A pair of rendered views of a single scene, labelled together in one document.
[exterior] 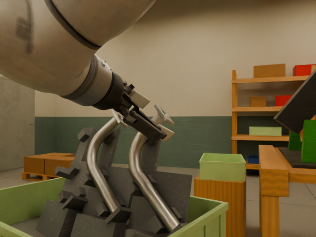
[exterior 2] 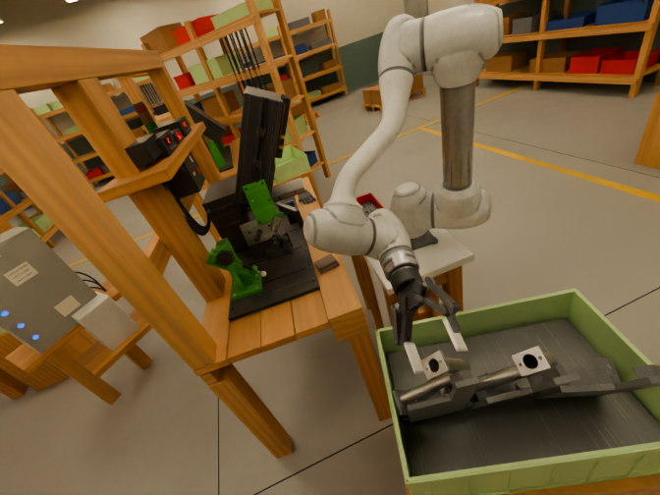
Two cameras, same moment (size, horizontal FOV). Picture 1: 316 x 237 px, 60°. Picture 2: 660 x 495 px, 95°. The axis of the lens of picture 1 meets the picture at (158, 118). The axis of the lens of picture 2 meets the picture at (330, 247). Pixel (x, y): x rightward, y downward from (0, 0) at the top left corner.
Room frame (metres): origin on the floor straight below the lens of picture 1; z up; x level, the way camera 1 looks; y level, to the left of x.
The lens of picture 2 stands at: (0.91, -0.28, 1.76)
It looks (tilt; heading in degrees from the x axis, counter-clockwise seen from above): 34 degrees down; 153
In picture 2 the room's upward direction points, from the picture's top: 19 degrees counter-clockwise
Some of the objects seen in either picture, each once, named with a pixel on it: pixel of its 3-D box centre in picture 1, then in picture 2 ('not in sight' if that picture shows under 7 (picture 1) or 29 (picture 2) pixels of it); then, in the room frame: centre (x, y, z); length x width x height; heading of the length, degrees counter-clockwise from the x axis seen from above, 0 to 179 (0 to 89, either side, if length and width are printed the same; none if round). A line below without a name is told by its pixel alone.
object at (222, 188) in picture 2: not in sight; (235, 214); (-0.77, 0.08, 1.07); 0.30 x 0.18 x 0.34; 154
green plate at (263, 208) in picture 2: not in sight; (260, 199); (-0.52, 0.18, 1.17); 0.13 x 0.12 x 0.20; 154
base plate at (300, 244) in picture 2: not in sight; (269, 240); (-0.61, 0.15, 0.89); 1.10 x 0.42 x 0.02; 154
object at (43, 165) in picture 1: (60, 167); not in sight; (5.46, 1.94, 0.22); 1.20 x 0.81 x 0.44; 65
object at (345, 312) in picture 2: not in sight; (317, 233); (-0.49, 0.40, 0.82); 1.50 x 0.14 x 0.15; 154
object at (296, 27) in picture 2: not in sight; (288, 71); (-7.97, 4.88, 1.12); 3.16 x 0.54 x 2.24; 70
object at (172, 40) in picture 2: not in sight; (235, 110); (-3.82, 1.43, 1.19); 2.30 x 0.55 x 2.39; 21
